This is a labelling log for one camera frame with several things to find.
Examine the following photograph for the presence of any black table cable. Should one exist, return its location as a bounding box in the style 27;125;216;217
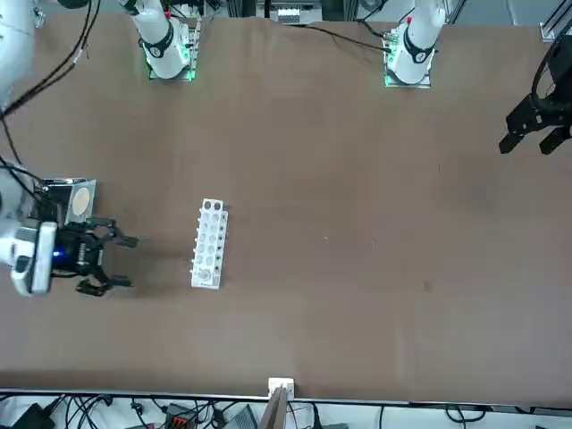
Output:
285;21;394;55

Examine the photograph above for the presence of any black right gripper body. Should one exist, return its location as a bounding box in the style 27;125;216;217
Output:
51;222;107;281

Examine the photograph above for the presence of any white test tube rack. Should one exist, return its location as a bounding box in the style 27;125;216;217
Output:
189;198;230;291

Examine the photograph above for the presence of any aluminium frame profile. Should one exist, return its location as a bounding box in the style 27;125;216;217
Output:
538;0;572;42

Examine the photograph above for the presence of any white post bracket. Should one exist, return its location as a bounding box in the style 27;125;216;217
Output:
266;377;296;398

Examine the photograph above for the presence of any black orange power connector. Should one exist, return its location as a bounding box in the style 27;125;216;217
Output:
163;403;200;428

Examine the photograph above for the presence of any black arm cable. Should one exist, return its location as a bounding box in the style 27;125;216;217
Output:
532;38;565;108
0;0;103;198

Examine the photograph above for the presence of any large black power adapter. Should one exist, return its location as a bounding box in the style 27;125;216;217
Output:
0;401;57;429

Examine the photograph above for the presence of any aluminium camera post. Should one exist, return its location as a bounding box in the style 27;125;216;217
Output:
260;386;290;429

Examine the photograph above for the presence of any grey power adapter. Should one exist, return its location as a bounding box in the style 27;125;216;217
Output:
223;404;259;429

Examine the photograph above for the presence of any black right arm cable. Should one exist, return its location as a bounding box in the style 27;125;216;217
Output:
0;0;103;198

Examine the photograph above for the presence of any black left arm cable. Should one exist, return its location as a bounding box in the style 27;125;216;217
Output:
532;38;565;108

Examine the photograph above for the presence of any metal table edge rail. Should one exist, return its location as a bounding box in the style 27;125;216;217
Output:
0;387;572;410

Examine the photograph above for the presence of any steel tray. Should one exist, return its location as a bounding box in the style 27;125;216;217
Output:
27;177;97;233

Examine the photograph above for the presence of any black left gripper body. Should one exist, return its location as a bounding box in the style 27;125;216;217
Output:
545;34;572;97

